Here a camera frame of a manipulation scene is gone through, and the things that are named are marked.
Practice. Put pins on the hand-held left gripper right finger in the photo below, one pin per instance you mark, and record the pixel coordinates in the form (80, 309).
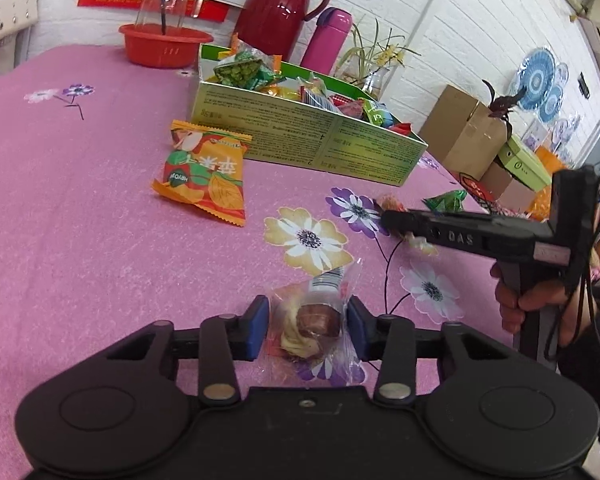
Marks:
(357, 327)

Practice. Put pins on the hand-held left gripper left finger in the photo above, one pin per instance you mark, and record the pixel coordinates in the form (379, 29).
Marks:
(257, 327)

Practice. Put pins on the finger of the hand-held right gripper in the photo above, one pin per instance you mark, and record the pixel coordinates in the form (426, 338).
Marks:
(455, 235)

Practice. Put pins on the clear orange candy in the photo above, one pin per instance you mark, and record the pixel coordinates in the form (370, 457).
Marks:
(420, 245)

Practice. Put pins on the clear chocolate pastry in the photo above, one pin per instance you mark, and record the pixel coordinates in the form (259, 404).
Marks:
(317, 320)

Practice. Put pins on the green cardboard box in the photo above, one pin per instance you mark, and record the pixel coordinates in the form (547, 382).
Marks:
(290, 130)

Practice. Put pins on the yellow corn packet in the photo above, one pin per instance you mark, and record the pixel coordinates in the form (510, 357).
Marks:
(282, 92)

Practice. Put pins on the person's right hand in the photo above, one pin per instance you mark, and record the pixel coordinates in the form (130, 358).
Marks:
(535, 301)

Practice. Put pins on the green wrapped candy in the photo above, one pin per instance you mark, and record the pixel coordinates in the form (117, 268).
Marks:
(447, 202)

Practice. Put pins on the red black patterned bag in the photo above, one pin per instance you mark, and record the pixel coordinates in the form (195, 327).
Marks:
(475, 190)

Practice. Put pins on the small cardboard box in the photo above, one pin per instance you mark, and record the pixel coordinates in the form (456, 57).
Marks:
(510, 187)

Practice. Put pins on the green shoe box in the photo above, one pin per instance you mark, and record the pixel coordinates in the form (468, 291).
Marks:
(527, 165)

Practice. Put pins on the large cardboard box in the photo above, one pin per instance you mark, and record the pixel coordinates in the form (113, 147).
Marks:
(455, 130)

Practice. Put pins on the purple leaf plant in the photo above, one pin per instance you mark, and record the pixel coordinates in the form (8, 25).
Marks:
(500, 105)

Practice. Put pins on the green blue snack packet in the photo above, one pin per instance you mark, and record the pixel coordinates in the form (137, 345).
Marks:
(380, 115)

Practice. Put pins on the orange fruit chip packet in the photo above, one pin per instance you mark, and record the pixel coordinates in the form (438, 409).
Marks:
(205, 180)

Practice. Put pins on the red wrapped candy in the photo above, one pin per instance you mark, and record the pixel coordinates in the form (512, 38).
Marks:
(347, 107)

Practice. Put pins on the plant in glass vase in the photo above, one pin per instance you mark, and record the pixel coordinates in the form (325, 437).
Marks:
(375, 85)

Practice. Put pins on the pink floral tablecloth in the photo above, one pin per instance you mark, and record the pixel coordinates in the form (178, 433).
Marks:
(80, 210)

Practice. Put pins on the pink thermos bottle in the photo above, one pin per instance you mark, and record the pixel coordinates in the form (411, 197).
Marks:
(325, 40)

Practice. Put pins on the green pea snack packet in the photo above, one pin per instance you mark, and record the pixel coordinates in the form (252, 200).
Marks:
(240, 72)

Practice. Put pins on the red thermos jug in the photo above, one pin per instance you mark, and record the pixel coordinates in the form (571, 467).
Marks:
(275, 10)

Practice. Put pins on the red plastic basin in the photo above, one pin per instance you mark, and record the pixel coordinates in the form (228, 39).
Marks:
(155, 50)

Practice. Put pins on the blue round wall decoration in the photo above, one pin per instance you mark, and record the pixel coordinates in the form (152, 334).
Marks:
(537, 82)

